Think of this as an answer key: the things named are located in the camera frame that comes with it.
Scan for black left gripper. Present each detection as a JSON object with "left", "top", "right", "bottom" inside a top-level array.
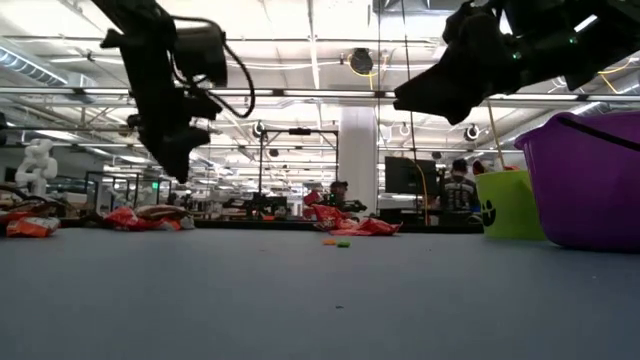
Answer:
[{"left": 99, "top": 27, "right": 224, "bottom": 185}]

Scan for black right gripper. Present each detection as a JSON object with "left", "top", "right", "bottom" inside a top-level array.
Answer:
[{"left": 392, "top": 45, "right": 526, "bottom": 126}]

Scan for brown chocolate bar wrapper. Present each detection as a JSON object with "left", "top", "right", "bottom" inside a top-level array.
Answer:
[{"left": 133, "top": 203, "right": 191, "bottom": 221}]

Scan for black room monitor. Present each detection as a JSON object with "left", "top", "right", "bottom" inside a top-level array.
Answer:
[{"left": 383, "top": 155, "right": 440, "bottom": 197}]

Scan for black workstation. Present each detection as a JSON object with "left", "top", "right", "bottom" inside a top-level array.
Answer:
[{"left": 222, "top": 192, "right": 290, "bottom": 221}]

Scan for white pillar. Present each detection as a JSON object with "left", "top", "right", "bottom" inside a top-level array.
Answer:
[{"left": 338, "top": 106, "right": 380, "bottom": 214}]

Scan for person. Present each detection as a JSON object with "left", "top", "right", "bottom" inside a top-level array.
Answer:
[
  {"left": 327, "top": 179, "right": 352, "bottom": 210},
  {"left": 438, "top": 158, "right": 482, "bottom": 227}
]

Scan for black device green lights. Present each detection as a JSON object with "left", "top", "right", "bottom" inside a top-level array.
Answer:
[{"left": 319, "top": 194, "right": 369, "bottom": 214}]

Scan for green plastic bucket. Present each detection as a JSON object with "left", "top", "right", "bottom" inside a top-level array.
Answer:
[{"left": 474, "top": 169, "right": 547, "bottom": 240}]

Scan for white robot figure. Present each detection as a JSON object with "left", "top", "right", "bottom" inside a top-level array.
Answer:
[{"left": 13, "top": 138, "right": 59, "bottom": 201}]

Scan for purple plastic bucket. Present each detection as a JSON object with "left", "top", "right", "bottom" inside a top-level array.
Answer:
[{"left": 514, "top": 109, "right": 640, "bottom": 253}]

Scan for black framed glass enclosure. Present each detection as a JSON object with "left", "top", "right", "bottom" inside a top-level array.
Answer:
[{"left": 83, "top": 169, "right": 174, "bottom": 214}]

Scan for yellow cable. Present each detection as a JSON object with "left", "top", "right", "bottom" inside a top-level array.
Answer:
[{"left": 485, "top": 99, "right": 508, "bottom": 173}]

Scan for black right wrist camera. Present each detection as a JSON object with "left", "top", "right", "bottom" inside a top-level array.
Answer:
[{"left": 442, "top": 2, "right": 504, "bottom": 49}]

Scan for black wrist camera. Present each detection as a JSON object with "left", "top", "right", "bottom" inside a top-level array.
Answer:
[
  {"left": 442, "top": 2, "right": 504, "bottom": 49},
  {"left": 172, "top": 22, "right": 230, "bottom": 87}
]

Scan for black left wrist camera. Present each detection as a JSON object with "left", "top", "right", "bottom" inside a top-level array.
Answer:
[{"left": 172, "top": 22, "right": 230, "bottom": 87}]

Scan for black camera cable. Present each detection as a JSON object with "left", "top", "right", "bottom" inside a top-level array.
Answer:
[{"left": 219, "top": 42, "right": 257, "bottom": 120}]

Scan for black frame rig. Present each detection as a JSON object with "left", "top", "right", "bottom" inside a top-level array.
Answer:
[{"left": 257, "top": 127, "right": 341, "bottom": 216}]

